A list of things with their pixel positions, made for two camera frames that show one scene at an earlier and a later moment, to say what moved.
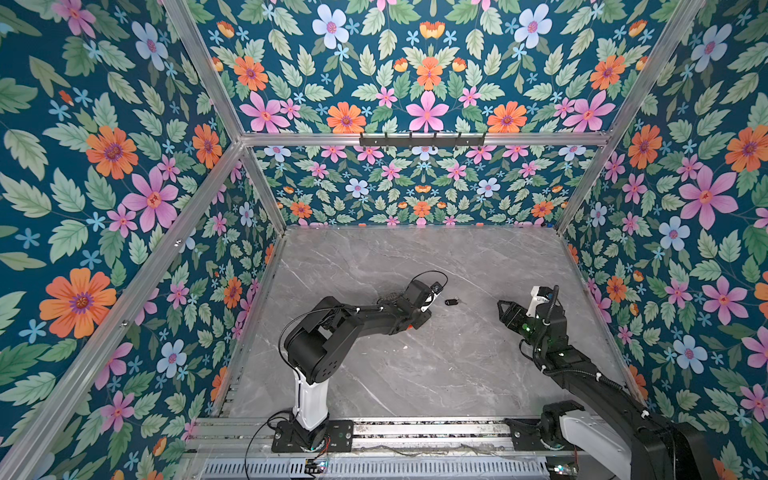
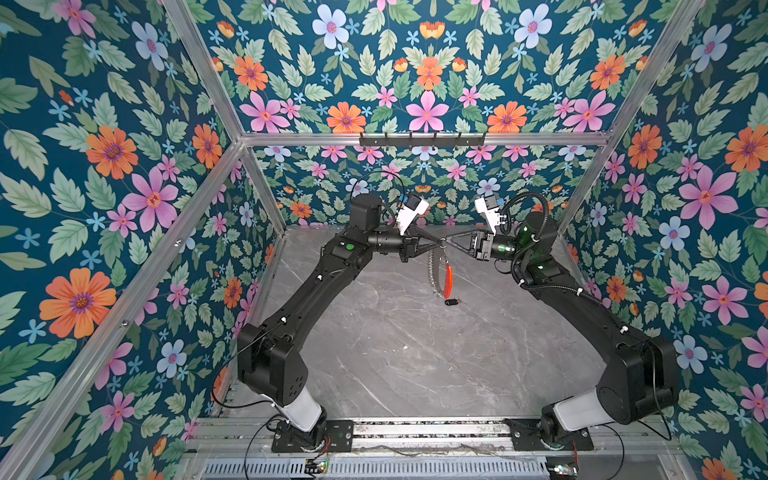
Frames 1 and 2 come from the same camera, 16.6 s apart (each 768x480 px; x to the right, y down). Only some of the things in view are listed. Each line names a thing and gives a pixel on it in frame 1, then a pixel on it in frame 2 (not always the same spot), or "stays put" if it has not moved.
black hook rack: [422, 141] stays put
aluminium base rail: [224, 437] stays put
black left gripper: [423, 319] -> [411, 244]
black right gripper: [515, 310] -> [481, 247]
